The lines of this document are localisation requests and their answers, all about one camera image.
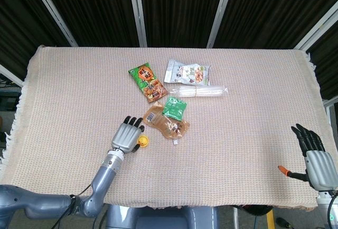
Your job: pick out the small green packet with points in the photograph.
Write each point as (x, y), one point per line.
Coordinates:
(174, 108)

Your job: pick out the white snack bag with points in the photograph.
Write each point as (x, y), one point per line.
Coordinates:
(187, 74)

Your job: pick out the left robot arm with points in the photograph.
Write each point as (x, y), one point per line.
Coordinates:
(100, 184)

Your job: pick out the black curtain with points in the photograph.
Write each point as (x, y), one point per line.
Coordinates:
(179, 7)

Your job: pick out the yellow floor post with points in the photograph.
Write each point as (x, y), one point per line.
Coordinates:
(270, 219)

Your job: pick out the green snack bag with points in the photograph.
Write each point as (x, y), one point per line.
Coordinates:
(148, 82)

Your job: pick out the brown transparent snack pouch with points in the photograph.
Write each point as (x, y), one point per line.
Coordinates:
(169, 127)

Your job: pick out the beige woven tablecloth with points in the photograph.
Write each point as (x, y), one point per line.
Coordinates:
(211, 147)

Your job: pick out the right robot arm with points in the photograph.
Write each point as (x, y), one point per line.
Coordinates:
(328, 210)

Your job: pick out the white aluminium frame post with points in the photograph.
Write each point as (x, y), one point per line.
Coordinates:
(52, 11)
(317, 27)
(220, 12)
(137, 10)
(10, 76)

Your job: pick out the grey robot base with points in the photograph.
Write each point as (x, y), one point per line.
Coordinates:
(161, 218)

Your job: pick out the red and black object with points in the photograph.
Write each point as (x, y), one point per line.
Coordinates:
(254, 209)

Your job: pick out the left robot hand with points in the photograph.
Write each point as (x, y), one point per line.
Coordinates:
(125, 136)

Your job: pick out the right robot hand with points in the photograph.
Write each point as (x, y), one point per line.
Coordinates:
(319, 168)

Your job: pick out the round yellow cup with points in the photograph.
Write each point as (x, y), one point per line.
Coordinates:
(145, 146)

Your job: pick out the clear pack of straws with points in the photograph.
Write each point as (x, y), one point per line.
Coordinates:
(200, 91)

